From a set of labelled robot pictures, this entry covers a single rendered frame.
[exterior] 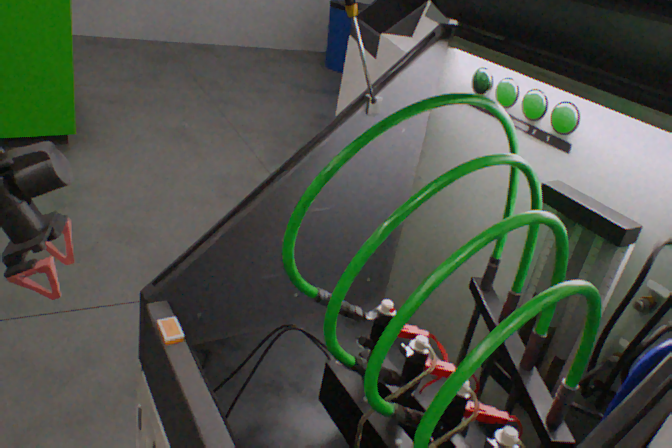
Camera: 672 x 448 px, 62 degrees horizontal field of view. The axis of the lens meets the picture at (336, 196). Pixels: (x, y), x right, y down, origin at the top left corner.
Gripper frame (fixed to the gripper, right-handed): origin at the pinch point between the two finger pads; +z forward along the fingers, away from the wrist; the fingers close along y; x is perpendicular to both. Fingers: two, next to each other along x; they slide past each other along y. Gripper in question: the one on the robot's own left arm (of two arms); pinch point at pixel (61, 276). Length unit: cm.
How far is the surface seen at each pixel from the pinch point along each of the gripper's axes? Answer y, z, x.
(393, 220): -32, -9, -51
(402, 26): 289, 63, -133
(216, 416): -25.4, 15.6, -20.3
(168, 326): -8.1, 11.0, -14.0
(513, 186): -16, 4, -71
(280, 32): 660, 121, -65
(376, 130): -24, -16, -53
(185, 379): -18.4, 13.6, -16.3
